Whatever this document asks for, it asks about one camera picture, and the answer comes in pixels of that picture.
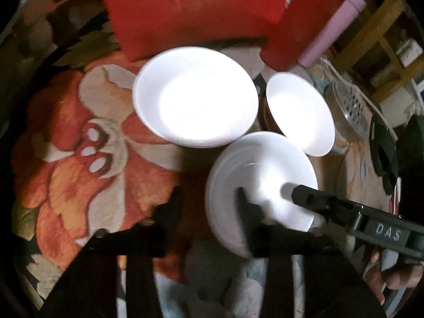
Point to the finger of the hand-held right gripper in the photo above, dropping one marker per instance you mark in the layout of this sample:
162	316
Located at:
318	198

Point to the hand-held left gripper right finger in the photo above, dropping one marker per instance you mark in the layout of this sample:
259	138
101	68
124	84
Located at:
250	215

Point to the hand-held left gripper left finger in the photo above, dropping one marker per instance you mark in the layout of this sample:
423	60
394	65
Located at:
162	225

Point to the white bowl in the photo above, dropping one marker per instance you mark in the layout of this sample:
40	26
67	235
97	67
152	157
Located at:
265	165
195	96
298	112

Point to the person's right hand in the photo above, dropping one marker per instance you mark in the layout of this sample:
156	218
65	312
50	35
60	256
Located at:
397	276

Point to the perforated metal lid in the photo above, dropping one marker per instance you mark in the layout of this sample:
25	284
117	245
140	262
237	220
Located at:
351	109

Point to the white trash bin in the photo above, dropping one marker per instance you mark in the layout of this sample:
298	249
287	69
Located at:
397	106

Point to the round floral rug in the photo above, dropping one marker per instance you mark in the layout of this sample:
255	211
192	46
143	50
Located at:
66	139

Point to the red thermos bottle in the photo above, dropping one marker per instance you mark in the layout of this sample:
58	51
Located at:
298	33

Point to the wooden stool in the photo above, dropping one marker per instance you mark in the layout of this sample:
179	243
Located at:
387	46

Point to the pink thermos bottle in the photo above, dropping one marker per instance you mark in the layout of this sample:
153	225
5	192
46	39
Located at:
331	29

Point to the red bag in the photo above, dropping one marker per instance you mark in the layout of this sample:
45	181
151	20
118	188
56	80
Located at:
185	6

